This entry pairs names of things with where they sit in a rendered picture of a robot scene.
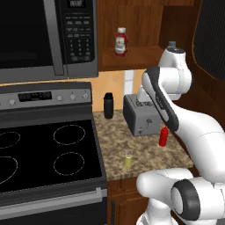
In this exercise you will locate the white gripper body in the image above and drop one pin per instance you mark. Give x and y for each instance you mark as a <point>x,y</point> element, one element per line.
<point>143,98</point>

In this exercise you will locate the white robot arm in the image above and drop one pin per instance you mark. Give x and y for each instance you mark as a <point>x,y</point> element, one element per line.
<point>205,146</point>

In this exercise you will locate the black cylindrical bottle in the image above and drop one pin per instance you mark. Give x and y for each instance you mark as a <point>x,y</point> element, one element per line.
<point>108,105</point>

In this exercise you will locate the red condiment bottle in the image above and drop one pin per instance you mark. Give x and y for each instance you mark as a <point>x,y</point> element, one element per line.
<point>163,137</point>

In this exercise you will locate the red ketchup bottle white cap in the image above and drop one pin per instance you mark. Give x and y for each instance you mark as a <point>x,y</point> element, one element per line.
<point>121,42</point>

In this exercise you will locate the grey-capped shaker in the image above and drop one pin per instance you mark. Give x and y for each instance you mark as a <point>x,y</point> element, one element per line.
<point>172,44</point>

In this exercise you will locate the yellow shaker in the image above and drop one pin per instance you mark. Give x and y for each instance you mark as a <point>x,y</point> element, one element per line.
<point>128,160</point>

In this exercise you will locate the wooden base cabinet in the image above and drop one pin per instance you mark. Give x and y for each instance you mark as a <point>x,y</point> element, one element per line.
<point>126,202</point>

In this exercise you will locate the grey toaster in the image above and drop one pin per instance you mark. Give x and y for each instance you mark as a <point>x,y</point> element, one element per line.
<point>140,121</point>

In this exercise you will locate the silver stove knob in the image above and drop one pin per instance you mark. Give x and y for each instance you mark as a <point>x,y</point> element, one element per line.
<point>72,97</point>
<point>59,97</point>
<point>11,102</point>
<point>85,95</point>

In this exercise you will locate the black and steel stove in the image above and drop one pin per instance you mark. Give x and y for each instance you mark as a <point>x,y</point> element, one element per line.
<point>49,152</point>

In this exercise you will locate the black and steel microwave oven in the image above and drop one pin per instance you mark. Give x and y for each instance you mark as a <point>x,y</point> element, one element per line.
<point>26,32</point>

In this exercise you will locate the open wooden wall cabinet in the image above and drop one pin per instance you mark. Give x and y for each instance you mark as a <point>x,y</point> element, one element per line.
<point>140,26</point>

